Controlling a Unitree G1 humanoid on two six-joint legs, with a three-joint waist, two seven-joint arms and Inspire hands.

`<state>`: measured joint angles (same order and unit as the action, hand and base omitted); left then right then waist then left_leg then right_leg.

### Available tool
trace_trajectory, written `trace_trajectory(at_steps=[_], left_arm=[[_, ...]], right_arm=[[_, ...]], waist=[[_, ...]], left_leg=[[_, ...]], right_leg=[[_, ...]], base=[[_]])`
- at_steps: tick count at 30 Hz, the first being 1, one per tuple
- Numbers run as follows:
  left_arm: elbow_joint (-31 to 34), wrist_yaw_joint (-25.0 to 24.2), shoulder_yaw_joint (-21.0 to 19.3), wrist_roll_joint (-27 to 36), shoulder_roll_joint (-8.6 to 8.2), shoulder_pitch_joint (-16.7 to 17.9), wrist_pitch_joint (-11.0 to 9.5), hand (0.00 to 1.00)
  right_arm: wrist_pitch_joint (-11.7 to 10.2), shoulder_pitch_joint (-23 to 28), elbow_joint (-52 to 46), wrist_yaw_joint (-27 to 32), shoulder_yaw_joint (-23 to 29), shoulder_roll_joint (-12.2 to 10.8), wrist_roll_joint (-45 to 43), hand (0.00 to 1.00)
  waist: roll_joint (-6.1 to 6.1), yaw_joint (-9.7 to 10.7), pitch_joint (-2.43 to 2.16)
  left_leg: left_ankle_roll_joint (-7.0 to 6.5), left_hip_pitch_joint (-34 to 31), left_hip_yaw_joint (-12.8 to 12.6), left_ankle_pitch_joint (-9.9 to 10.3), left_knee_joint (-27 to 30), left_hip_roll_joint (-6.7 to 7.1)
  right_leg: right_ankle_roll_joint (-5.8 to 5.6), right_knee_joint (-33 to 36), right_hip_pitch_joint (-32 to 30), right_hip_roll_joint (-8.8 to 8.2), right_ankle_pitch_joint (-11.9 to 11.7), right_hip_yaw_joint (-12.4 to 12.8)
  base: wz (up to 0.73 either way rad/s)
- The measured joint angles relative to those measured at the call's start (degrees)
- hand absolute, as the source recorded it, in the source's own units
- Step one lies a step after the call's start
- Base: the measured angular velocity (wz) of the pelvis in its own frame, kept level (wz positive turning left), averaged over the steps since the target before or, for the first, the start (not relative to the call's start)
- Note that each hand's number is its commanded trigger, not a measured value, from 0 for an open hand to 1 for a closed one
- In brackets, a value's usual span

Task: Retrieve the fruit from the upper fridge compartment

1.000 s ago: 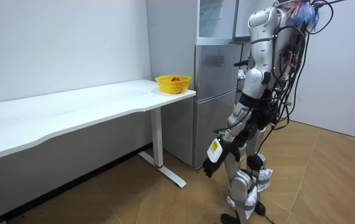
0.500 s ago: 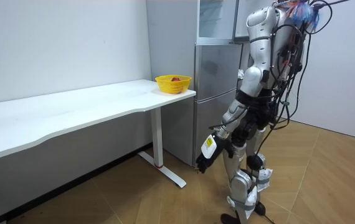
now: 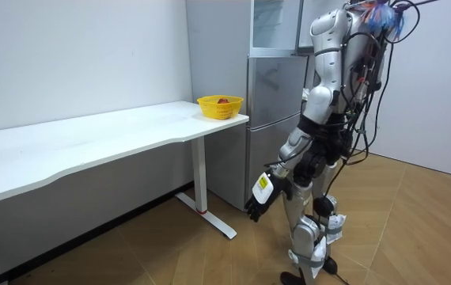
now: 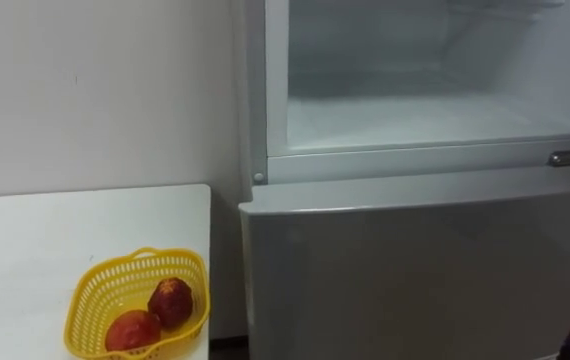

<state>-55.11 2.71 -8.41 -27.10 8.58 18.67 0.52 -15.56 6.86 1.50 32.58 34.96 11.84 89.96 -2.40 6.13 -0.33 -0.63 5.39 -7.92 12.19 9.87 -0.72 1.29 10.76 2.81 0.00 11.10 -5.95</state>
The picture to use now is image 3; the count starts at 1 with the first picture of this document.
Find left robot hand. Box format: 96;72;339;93
244;170;290;223

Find robot legs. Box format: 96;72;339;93
279;139;347;285

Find grey fridge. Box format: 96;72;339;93
184;0;309;211

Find yellow plastic basket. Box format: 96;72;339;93
196;94;245;120

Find robot body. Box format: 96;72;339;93
297;0;395;167

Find white desk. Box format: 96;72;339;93
0;100;250;241

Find black floor cable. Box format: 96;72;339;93
332;271;351;285

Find cable bundle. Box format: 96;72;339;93
343;0;441;44

